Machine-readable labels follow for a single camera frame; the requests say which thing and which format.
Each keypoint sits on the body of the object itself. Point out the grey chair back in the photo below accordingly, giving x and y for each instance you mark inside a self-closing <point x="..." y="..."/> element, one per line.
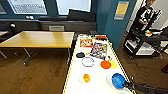
<point x="56" y="28"/>

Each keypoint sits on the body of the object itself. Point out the black flat disc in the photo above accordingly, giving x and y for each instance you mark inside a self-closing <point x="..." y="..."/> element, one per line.
<point x="80" y="55"/>

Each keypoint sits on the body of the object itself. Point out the small white sill box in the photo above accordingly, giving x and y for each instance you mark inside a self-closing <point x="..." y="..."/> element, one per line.
<point x="30" y="17"/>

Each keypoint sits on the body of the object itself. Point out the yellow wooden table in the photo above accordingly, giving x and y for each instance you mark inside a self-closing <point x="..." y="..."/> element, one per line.
<point x="2" y="34"/>
<point x="40" y="38"/>

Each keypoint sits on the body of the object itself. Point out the red game box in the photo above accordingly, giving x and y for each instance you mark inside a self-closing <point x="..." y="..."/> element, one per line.
<point x="86" y="42"/>

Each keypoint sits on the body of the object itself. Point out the blue bowl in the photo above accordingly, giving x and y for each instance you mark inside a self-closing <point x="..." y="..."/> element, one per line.
<point x="118" y="80"/>

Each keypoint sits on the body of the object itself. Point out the bright wall window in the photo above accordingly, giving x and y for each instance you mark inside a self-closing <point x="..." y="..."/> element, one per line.
<point x="2" y="9"/>
<point x="28" y="6"/>
<point x="73" y="6"/>

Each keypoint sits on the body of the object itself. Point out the dark wall bench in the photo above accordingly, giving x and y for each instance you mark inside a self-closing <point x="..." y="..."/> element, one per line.
<point x="33" y="24"/>

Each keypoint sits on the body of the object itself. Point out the black wheeled cart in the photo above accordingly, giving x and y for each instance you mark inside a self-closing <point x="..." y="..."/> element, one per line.
<point x="136" y="38"/>

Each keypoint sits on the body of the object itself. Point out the dark bench cushion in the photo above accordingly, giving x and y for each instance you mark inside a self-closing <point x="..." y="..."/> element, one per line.
<point x="81" y="15"/>

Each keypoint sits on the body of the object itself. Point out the white cart box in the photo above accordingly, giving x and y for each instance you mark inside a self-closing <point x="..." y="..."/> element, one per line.
<point x="143" y="48"/>

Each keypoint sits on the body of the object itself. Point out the yellow flat disc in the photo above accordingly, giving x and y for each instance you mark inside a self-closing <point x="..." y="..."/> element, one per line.
<point x="114" y="64"/>

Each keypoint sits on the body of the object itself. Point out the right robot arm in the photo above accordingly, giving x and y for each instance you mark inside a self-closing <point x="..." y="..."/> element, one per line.
<point x="151" y="89"/>

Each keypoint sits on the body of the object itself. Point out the person in dark shirt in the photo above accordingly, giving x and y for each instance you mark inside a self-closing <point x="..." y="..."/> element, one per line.
<point x="145" y="16"/>

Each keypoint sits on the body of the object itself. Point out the yellow wall sign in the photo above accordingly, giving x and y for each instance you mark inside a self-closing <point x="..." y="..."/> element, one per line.
<point x="121" y="9"/>

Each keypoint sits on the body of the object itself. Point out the yellow gaming table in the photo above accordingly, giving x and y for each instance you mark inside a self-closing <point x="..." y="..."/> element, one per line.
<point x="96" y="83"/>

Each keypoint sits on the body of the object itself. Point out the small orange game piece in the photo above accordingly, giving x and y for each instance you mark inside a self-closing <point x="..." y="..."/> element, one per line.
<point x="105" y="64"/>

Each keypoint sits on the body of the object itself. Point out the small red game piece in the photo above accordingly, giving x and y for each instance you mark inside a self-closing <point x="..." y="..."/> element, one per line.
<point x="101" y="37"/>

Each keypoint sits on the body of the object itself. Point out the colourful snack packets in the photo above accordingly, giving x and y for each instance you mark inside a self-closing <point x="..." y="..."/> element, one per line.
<point x="99" y="50"/>

